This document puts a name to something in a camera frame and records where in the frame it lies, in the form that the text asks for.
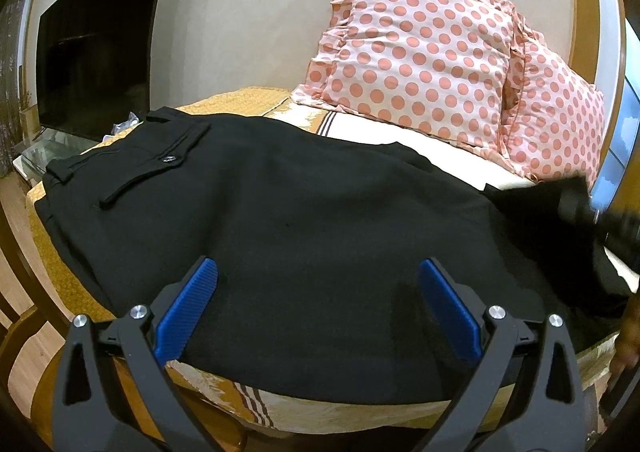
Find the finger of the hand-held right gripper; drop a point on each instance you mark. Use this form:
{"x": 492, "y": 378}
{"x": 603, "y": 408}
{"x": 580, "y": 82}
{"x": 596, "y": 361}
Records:
{"x": 580, "y": 204}

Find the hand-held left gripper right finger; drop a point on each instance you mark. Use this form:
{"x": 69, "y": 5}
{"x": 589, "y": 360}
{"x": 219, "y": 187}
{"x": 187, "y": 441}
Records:
{"x": 452, "y": 314}

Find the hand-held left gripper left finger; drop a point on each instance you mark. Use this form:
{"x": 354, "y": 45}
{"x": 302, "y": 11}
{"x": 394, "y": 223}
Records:
{"x": 184, "y": 314}

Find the black pants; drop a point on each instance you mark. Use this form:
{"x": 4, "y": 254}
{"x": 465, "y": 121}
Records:
{"x": 310, "y": 212}

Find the small pink polka dot pillow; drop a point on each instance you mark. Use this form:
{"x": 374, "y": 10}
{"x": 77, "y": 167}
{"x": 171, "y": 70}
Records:
{"x": 557, "y": 126}

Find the bed with yellow patterned sheet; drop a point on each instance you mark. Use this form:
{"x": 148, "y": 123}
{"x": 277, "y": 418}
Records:
{"x": 62, "y": 282}

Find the clear plastic wrapper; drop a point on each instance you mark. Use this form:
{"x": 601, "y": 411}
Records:
{"x": 120, "y": 125}

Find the glass television stand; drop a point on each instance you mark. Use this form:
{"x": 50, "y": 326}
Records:
{"x": 45, "y": 149}

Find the large pink polka dot pillow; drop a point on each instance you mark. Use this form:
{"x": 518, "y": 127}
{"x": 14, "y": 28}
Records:
{"x": 415, "y": 46}

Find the black television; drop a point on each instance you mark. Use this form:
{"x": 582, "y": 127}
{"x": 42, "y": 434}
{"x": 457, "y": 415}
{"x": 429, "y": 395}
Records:
{"x": 100, "y": 41}

